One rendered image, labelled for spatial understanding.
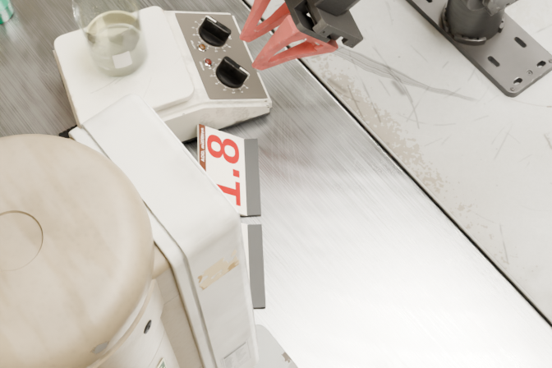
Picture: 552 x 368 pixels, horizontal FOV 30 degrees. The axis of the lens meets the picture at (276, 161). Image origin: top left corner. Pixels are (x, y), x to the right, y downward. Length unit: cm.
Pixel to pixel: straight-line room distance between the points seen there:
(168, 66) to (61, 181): 66
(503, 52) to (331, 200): 26
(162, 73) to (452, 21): 33
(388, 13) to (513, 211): 27
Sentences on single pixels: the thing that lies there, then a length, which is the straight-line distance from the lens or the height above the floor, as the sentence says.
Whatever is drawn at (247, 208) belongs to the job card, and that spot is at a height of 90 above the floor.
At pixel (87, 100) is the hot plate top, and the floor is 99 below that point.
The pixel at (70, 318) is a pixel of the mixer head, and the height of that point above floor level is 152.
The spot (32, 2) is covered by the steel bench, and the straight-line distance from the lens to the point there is 124.
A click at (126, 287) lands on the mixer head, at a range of 38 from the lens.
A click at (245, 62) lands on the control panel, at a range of 111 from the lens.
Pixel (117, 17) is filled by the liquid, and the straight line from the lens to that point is 105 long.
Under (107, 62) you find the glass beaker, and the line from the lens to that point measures 103.
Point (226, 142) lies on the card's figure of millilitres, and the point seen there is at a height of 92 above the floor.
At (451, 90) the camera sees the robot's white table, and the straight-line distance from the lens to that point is 114.
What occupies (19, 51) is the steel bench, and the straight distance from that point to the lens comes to 121.
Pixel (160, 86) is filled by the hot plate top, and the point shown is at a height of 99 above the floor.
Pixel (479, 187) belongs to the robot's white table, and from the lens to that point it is 109.
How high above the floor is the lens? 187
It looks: 62 degrees down
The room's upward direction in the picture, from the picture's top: 3 degrees counter-clockwise
